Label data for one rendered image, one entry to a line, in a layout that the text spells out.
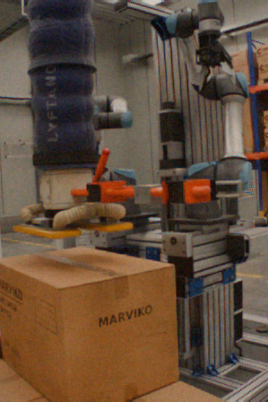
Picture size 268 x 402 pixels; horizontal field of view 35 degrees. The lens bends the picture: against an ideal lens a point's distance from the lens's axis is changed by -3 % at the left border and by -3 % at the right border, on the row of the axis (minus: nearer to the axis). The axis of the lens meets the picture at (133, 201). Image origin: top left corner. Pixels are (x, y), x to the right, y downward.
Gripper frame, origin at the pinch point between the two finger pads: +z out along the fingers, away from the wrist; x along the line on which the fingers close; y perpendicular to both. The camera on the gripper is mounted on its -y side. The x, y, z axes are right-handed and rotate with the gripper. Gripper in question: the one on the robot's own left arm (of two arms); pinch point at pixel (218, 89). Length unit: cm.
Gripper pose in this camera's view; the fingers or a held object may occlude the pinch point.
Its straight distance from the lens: 159.5
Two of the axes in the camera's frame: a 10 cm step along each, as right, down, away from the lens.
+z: 0.6, 10.0, 0.5
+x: 6.7, 0.0, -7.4
